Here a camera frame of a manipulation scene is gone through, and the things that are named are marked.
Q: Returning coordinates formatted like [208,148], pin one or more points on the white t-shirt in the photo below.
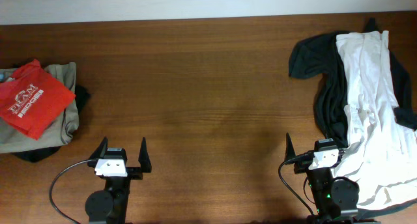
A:
[381,154]

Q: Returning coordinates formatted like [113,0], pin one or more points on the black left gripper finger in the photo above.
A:
[100,150]
[143,159]

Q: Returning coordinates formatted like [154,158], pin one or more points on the beige folded trousers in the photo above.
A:
[59,132]

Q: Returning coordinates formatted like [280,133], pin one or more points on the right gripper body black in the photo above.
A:
[302,166]

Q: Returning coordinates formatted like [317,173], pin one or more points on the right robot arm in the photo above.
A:
[335,197]

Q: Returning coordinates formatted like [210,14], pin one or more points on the dark green t-shirt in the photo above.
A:
[318,55]

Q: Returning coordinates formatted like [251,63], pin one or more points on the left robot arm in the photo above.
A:
[109,205]

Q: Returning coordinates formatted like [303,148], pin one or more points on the red folded t-shirt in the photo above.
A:
[33,99]

